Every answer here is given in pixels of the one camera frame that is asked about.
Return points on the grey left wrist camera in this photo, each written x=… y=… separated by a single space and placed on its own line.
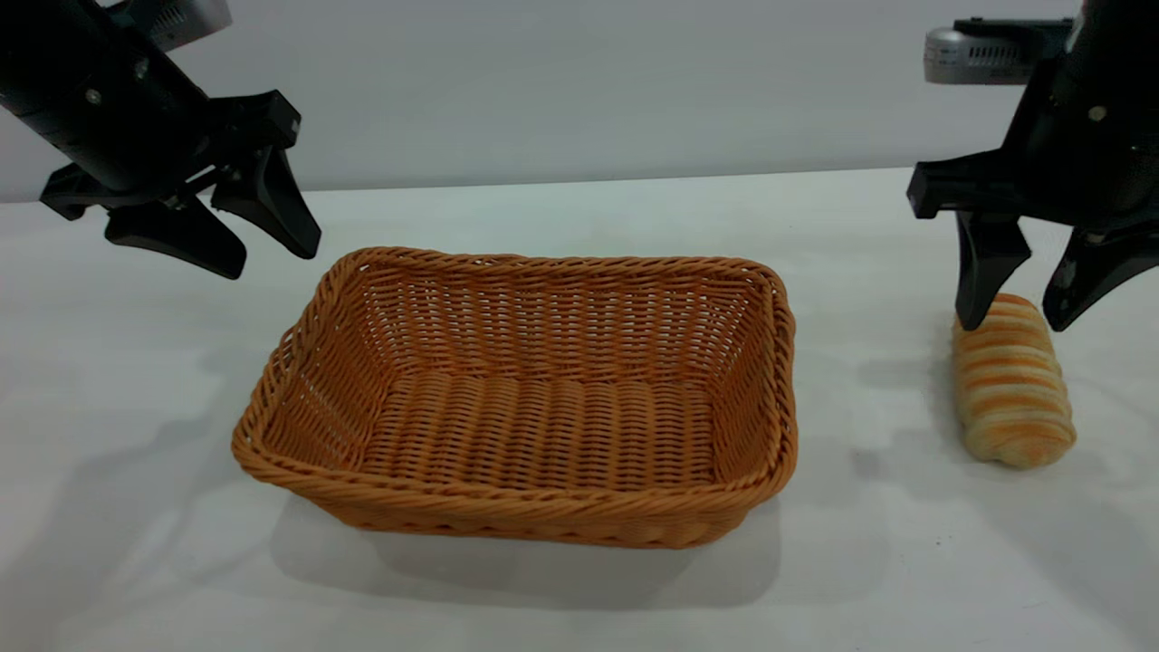
x=186 y=18

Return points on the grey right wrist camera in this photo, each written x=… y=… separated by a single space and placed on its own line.
x=978 y=56

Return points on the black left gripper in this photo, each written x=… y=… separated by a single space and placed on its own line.
x=109 y=109

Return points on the orange woven wicker basket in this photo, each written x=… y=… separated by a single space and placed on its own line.
x=543 y=426

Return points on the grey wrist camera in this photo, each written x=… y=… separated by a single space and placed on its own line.
x=978 y=56
x=186 y=18

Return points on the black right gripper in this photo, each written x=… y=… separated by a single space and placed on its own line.
x=1105 y=154

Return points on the striped bread roll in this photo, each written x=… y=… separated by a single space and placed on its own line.
x=1012 y=398

